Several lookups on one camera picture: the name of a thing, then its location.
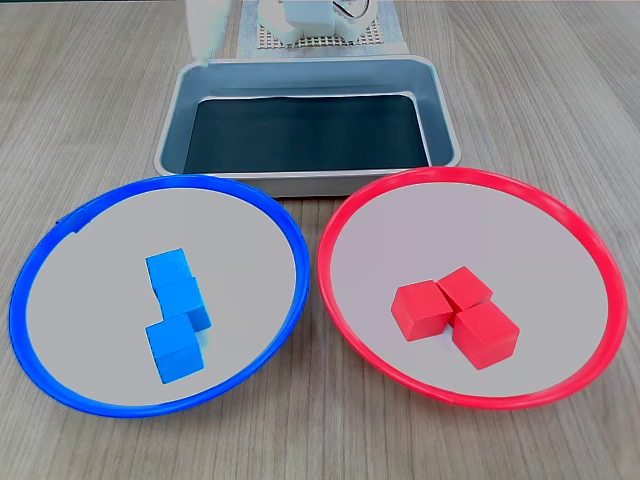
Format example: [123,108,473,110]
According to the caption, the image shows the blue wooden cube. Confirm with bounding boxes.
[145,248,194,291]
[152,277,213,333]
[145,313,207,385]

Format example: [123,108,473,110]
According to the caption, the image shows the red wooden cube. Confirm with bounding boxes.
[436,265,494,311]
[390,279,455,343]
[452,302,521,371]

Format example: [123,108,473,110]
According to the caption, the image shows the black tray liner mat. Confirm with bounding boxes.
[182,93,432,175]

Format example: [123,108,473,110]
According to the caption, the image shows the silver metal tray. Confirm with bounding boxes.
[153,55,462,199]

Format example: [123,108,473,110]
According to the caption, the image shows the white dish blue rim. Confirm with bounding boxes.
[8,174,311,419]

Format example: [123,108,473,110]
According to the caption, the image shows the white dish red rim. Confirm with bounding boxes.
[317,166,629,411]

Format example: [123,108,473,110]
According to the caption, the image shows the red white servo cable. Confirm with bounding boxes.
[329,0,375,19]

